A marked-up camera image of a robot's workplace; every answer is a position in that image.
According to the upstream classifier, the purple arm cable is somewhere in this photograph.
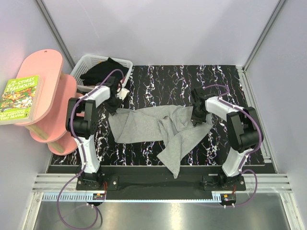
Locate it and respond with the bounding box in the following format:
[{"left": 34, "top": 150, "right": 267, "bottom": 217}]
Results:
[
  {"left": 202, "top": 83, "right": 262, "bottom": 208},
  {"left": 56, "top": 69, "right": 126, "bottom": 228}
]

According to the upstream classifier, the white plastic laundry basket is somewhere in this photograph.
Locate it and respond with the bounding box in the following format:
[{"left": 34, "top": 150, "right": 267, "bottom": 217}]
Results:
[{"left": 71, "top": 54, "right": 133, "bottom": 92}]

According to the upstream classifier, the aluminium frame rail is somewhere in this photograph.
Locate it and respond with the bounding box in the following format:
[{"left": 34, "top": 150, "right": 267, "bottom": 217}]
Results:
[{"left": 32, "top": 173, "right": 77, "bottom": 192}]

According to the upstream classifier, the orange connector board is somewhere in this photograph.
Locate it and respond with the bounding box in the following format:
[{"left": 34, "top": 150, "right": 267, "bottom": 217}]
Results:
[
  {"left": 93, "top": 191, "right": 106, "bottom": 200},
  {"left": 221, "top": 194, "right": 236, "bottom": 203}
]

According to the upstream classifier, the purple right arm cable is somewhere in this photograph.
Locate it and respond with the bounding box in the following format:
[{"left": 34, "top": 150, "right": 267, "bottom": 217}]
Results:
[{"left": 202, "top": 83, "right": 262, "bottom": 208}]

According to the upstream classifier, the green treehouse book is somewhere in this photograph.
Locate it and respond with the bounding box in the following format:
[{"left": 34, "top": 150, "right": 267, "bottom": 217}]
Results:
[{"left": 0, "top": 75, "right": 44, "bottom": 125}]

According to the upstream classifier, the black t shirt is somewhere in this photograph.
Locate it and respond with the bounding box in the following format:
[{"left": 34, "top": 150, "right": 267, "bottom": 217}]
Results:
[{"left": 80, "top": 57, "right": 129, "bottom": 86}]

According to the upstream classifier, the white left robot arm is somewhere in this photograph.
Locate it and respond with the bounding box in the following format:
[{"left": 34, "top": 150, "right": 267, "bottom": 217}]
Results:
[{"left": 65, "top": 80, "right": 126, "bottom": 190}]

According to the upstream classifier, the right orange connector board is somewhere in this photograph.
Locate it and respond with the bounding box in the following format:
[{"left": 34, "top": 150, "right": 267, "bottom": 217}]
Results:
[{"left": 221, "top": 194, "right": 236, "bottom": 203}]

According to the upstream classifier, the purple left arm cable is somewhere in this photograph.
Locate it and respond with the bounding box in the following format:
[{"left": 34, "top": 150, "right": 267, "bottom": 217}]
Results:
[{"left": 56, "top": 69, "right": 126, "bottom": 228}]

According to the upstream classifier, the left orange connector board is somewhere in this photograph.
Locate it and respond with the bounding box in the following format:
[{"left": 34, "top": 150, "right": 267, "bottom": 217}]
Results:
[{"left": 93, "top": 191, "right": 106, "bottom": 200}]

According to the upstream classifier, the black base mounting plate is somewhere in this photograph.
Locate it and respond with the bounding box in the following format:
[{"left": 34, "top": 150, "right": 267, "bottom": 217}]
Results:
[{"left": 76, "top": 166, "right": 246, "bottom": 202}]

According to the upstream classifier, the grey t shirt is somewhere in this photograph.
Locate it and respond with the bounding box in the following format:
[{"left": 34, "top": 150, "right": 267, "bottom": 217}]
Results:
[{"left": 108, "top": 105, "right": 213, "bottom": 178}]

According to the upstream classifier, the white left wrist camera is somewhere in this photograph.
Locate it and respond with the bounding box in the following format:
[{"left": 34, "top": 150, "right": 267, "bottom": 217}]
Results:
[{"left": 117, "top": 88, "right": 130, "bottom": 101}]

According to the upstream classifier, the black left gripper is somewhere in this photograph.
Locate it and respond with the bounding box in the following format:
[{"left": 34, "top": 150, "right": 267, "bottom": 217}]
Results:
[{"left": 104, "top": 95, "right": 124, "bottom": 115}]

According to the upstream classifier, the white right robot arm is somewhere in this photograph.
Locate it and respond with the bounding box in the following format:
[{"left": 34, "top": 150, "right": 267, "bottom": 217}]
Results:
[{"left": 191, "top": 88, "right": 263, "bottom": 191}]

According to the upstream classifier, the pink tiered wooden shelf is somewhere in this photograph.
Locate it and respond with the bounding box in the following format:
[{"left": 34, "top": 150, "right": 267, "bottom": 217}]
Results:
[{"left": 17, "top": 49, "right": 77, "bottom": 156}]

